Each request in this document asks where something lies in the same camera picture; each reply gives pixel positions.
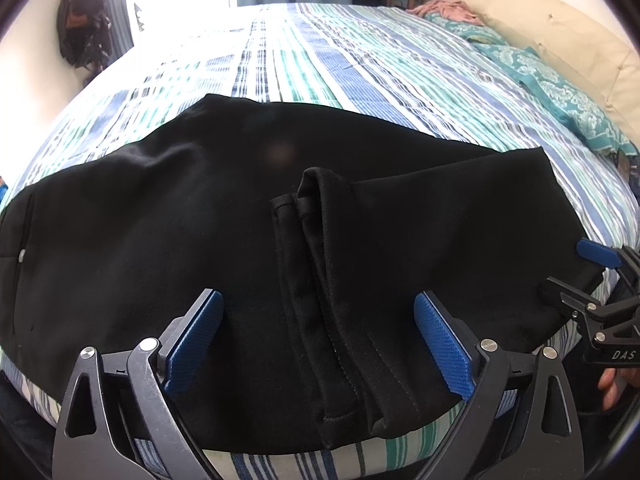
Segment black pants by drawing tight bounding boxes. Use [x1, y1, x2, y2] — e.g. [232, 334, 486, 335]
[1, 96, 602, 454]

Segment right hand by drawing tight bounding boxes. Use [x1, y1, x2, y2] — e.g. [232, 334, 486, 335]
[598, 368, 629, 411]

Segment teal patterned pillow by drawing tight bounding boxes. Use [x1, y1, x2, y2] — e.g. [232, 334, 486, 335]
[472, 41, 637, 154]

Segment cream padded headboard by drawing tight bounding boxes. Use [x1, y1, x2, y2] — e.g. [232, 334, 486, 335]
[462, 0, 640, 143]

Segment striped blue green bed sheet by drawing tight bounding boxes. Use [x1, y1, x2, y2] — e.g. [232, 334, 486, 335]
[1, 3, 639, 479]

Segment pink cloth on bed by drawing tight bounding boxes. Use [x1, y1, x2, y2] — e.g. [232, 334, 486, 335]
[408, 0, 484, 26]

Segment dark clothes hanging on wall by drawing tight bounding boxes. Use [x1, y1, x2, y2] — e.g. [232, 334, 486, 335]
[56, 0, 113, 76]

